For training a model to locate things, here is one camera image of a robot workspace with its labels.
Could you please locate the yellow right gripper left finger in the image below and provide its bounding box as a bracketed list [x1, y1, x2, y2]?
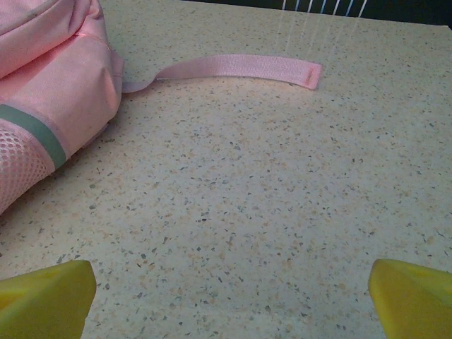
[0, 259, 97, 339]

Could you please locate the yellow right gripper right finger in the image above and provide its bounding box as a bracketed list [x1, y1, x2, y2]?
[367, 258, 452, 339]

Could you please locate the pink backpack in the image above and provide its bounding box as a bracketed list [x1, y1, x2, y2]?
[0, 0, 323, 215]

